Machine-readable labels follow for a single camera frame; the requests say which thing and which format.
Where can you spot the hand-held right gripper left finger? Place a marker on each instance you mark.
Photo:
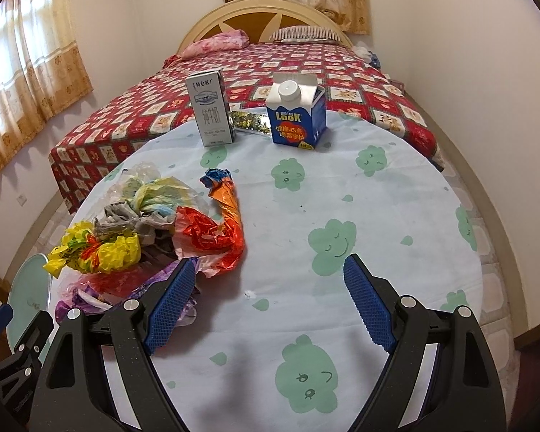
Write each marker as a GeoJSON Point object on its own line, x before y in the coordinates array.
{"type": "Point", "coordinates": [171, 308]}

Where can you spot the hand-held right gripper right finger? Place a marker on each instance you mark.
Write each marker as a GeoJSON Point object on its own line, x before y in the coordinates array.
{"type": "Point", "coordinates": [369, 308]}

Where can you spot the teal basin with cartoon print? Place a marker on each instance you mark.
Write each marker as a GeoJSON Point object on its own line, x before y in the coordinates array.
{"type": "Point", "coordinates": [27, 283]}

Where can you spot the yellow plastic bag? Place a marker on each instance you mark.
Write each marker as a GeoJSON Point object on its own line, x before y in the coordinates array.
{"type": "Point", "coordinates": [112, 252]}

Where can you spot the purple white plastic bag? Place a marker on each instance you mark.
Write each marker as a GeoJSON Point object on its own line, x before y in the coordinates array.
{"type": "Point", "coordinates": [85, 299]}

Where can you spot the orange red foil wrapper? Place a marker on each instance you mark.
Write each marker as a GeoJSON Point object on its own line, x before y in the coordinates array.
{"type": "Point", "coordinates": [229, 229]}

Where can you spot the grey plastic bag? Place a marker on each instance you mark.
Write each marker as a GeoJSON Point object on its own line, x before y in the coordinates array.
{"type": "Point", "coordinates": [117, 220]}

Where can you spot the clear bag yellow green print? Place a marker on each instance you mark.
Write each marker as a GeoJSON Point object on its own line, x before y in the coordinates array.
{"type": "Point", "coordinates": [153, 189]}

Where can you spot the small white scrap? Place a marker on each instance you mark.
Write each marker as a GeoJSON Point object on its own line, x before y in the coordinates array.
{"type": "Point", "coordinates": [251, 294]}

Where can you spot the white milk carton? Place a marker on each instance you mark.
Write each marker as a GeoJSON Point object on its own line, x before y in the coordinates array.
{"type": "Point", "coordinates": [209, 112]}

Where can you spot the blue carton with white cap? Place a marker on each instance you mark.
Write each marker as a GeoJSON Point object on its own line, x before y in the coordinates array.
{"type": "Point", "coordinates": [294, 121]}

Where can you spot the green patterned packet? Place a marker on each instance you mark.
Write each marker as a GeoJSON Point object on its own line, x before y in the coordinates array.
{"type": "Point", "coordinates": [249, 120]}

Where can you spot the wide beige patterned curtain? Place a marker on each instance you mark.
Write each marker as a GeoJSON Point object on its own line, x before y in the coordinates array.
{"type": "Point", "coordinates": [27, 76]}

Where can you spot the blue white bundle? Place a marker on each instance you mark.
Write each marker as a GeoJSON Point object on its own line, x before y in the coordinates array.
{"type": "Point", "coordinates": [371, 56]}

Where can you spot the bed with red blanket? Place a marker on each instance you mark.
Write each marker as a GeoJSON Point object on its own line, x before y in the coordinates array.
{"type": "Point", "coordinates": [297, 63]}

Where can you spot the pink pillow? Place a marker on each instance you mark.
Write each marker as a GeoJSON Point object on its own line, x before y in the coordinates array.
{"type": "Point", "coordinates": [211, 45]}

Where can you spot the striped pillow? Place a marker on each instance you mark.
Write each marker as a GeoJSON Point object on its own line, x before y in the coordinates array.
{"type": "Point", "coordinates": [306, 33]}

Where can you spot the cream wooden headboard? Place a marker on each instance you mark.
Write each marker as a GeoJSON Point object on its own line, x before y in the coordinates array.
{"type": "Point", "coordinates": [252, 18]}

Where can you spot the white wall socket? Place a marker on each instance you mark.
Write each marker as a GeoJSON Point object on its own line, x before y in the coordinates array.
{"type": "Point", "coordinates": [21, 199]}

